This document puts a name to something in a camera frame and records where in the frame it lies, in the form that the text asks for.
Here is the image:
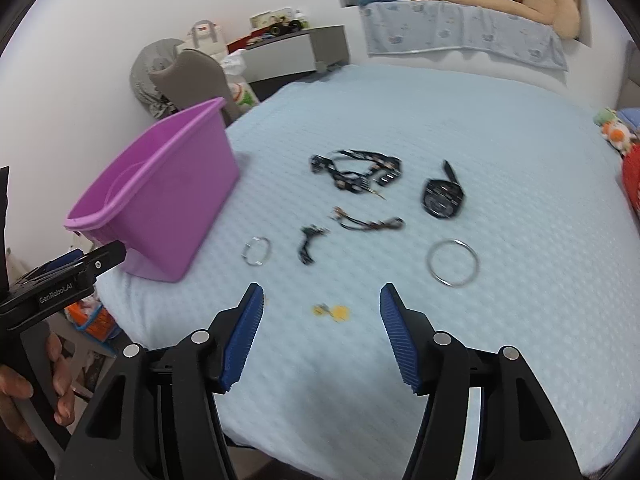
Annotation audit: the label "small silver ring bracelet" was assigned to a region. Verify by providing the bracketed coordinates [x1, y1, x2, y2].
[241, 235, 272, 268]

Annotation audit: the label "large silver bangle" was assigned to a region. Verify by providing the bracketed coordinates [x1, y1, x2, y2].
[425, 238, 480, 288]

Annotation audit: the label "gold earrings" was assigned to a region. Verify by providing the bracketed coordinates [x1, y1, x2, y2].
[311, 304, 350, 322]

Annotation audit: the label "beaded brown bracelet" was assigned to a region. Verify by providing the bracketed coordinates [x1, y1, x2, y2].
[328, 206, 406, 233]

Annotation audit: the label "black wrist watch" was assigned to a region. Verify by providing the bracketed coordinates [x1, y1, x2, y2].
[422, 160, 465, 220]

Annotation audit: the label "black floral lanyard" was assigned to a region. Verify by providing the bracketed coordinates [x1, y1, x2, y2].
[308, 148, 405, 201]

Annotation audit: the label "person's left hand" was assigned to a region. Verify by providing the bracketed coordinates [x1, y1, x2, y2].
[1, 333, 75, 443]

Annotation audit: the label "orange bag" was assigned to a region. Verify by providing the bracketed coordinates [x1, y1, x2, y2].
[64, 302, 120, 342]

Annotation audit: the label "purple plastic bin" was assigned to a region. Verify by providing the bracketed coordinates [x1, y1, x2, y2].
[64, 98, 240, 283]

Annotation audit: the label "light blue bed cover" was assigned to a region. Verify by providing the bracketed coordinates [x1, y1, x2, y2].
[98, 65, 639, 479]

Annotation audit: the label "grey chair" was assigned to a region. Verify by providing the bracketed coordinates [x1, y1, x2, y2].
[149, 49, 241, 126]

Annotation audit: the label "grey cloth on chair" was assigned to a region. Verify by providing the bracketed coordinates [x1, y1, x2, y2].
[129, 38, 183, 119]

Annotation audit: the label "red patterned pillow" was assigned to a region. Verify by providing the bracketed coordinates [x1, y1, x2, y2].
[622, 144, 640, 214]

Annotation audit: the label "white tote bag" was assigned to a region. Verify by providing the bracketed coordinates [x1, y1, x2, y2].
[176, 20, 229, 61]

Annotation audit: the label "small plush toys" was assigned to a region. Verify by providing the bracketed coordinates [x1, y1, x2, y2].
[593, 108, 639, 157]

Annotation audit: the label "grey white desk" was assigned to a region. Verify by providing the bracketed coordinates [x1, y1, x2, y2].
[222, 25, 350, 101]

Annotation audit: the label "toy truck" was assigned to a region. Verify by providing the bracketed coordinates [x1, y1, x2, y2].
[268, 16, 304, 37]

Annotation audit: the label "grey headboard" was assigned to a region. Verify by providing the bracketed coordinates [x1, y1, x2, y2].
[616, 41, 640, 110]

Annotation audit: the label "pale blue patterned blanket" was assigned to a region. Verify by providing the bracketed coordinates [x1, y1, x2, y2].
[360, 0, 567, 72]

